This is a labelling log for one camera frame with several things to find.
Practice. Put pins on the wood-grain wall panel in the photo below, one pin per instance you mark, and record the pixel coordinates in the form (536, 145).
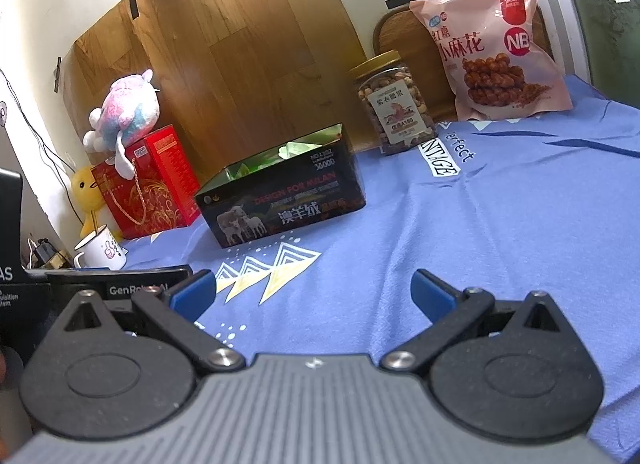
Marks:
(240, 44)

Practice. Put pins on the window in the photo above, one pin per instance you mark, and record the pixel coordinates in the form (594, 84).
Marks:
(600, 19)

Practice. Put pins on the yellow duck plush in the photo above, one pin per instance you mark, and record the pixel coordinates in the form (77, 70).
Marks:
(87, 191)

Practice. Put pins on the white enamel mug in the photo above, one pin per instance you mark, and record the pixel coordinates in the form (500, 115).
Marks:
(102, 251)

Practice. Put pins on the pink and blue plush toy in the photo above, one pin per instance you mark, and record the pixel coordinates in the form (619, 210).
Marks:
(130, 104)

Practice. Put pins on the blue printed cloth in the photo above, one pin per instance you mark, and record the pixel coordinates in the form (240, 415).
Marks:
(450, 204)

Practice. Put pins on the red gift box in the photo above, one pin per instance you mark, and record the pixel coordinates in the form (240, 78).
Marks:
(165, 179)

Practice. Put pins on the black charger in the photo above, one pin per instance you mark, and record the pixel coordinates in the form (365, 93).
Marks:
(45, 251)

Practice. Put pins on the pink twisted-snack bag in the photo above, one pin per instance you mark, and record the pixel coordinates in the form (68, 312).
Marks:
(480, 44)

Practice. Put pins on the black printed box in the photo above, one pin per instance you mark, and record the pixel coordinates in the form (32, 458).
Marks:
(280, 209)

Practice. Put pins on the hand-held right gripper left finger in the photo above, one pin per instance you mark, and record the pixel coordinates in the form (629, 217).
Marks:
(192, 294)

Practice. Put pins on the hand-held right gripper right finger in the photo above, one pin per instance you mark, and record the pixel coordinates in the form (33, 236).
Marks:
(432, 294)

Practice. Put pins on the nut jar with tan lid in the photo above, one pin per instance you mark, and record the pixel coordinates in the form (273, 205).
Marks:
(395, 109)

